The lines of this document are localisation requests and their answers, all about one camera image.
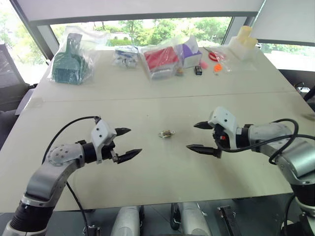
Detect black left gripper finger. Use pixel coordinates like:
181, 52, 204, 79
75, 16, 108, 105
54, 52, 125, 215
116, 148, 143, 165
114, 127, 132, 137

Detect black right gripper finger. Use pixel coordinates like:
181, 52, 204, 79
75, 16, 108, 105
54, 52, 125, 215
186, 145, 221, 159
193, 121, 212, 130

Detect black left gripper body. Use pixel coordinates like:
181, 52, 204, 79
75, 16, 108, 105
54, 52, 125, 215
101, 140, 120, 163

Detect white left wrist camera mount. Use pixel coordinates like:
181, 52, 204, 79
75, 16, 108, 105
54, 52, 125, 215
90, 118, 117, 165

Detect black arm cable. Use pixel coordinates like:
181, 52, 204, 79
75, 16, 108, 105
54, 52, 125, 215
41, 116, 101, 236
216, 118, 315, 165

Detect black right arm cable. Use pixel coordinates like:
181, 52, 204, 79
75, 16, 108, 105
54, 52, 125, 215
216, 118, 315, 165

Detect silver robot right leg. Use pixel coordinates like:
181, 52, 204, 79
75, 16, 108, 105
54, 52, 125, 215
178, 202, 212, 236

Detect black metal bracket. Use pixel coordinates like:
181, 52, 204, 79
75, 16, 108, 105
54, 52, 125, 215
217, 206, 241, 236

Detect silver robot left leg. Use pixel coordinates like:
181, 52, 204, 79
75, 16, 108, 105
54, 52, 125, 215
113, 206, 141, 236

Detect green dustpan in plastic bag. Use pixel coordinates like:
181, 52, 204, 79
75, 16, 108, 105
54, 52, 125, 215
47, 26, 109, 86

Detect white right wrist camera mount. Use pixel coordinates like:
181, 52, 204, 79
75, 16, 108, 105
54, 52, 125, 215
208, 106, 238, 149

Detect small bag with metal parts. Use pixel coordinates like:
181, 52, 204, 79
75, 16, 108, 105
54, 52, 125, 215
112, 45, 141, 69

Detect dark chair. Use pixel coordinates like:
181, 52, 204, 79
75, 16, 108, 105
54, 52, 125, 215
0, 43, 37, 150

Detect purple and white box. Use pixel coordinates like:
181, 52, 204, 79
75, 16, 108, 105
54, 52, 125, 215
181, 36, 204, 69

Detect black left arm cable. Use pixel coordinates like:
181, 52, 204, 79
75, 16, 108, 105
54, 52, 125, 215
41, 116, 101, 236

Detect silver robot leg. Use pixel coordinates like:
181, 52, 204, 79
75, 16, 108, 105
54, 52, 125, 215
113, 206, 141, 236
178, 202, 212, 236

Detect red box in plastic bag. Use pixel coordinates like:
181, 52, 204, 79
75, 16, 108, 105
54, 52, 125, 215
140, 44, 183, 81

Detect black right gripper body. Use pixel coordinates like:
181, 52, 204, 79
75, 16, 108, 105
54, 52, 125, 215
212, 124, 231, 159

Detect cream and white plastic containers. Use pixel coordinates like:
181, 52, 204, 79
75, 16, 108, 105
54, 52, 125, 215
227, 25, 261, 61

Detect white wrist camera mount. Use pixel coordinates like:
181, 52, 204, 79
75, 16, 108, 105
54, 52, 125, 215
90, 118, 117, 165
208, 106, 238, 149

